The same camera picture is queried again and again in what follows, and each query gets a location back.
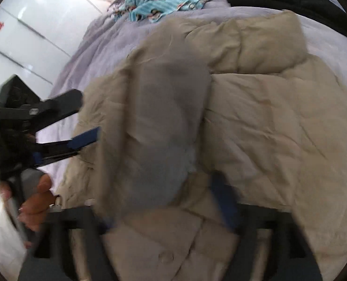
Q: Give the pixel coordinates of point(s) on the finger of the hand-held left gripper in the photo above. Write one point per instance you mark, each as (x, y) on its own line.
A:
(84, 139)
(62, 104)

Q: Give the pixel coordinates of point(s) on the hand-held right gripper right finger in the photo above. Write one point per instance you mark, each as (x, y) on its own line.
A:
(224, 202)

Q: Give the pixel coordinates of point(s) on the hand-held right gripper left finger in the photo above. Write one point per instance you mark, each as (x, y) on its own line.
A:
(106, 227)

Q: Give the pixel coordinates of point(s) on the beige puffer jacket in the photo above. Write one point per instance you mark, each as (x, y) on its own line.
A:
(249, 128)

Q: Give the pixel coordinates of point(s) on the person's left hand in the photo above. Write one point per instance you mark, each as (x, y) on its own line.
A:
(36, 202)

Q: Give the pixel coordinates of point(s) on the lavender plush blanket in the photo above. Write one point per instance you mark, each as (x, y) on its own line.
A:
(103, 44)

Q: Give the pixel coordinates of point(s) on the white glossy wardrobe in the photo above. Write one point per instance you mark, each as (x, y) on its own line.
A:
(30, 20)

